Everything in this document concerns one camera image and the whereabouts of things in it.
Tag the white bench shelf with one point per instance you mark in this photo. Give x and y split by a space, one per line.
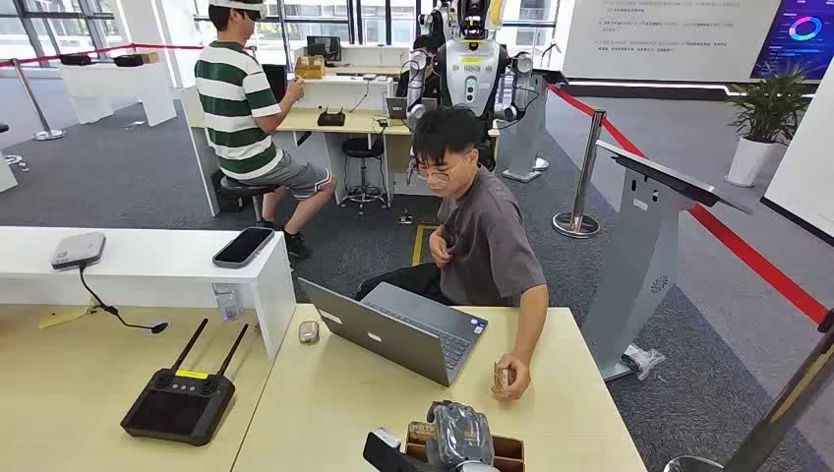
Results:
156 270

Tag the small brown card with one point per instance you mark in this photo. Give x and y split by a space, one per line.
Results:
500 378

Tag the silver humanoid robot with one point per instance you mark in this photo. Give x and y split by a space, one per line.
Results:
470 71

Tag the clear plastic holder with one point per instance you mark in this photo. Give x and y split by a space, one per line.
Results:
228 303

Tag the black wheeled stool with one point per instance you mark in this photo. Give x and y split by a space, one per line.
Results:
363 169

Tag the black monitor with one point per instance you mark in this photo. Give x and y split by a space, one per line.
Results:
324 47

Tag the grey kiosk stand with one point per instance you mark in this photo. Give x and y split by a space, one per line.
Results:
524 137
642 254

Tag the red barrier belt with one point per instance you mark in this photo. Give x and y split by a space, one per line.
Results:
736 244
91 53

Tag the yellow tape strip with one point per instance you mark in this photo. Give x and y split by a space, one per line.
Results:
65 317

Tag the black round stool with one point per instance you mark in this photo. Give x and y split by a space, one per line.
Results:
246 190

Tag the potted plant in white pot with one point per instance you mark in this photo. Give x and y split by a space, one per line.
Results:
762 130

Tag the person at laptop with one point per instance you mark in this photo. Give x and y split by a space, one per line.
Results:
485 241

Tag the clear plastic bag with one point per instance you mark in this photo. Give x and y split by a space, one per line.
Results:
644 361

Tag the black smartphone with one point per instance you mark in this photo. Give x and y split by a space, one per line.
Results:
244 247

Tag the black remote controller with antennas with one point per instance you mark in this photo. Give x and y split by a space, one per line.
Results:
179 407

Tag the grey flat box device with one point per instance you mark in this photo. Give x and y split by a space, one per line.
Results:
79 250

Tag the brown cards in box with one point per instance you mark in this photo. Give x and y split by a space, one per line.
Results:
420 433

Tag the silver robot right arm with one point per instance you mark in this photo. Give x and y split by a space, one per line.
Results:
477 468

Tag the small cardboard box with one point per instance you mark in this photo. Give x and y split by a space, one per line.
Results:
309 67

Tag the person's hand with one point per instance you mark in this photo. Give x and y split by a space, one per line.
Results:
516 378

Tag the grey open laptop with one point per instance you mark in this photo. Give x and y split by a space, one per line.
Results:
397 339

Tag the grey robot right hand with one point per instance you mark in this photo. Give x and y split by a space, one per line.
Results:
461 431

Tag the wooden office desk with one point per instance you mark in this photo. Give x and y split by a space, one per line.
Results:
313 130

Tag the chrome stanchion post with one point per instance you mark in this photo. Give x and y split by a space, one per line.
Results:
36 107
582 176
782 404

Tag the brown cardboard card box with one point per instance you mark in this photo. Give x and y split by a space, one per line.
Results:
509 451

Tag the white display table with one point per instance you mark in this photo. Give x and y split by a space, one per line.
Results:
120 91

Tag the black device with white label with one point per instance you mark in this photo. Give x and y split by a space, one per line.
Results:
384 455

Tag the person behind humanoid robot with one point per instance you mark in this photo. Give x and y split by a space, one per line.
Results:
427 65

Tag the dark display screen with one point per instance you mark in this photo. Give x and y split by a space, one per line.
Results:
798 36

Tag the person on stool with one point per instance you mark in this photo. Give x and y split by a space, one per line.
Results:
238 111

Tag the grey computer mouse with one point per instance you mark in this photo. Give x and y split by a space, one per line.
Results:
309 331

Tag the white text board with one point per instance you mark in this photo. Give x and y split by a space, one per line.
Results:
664 39

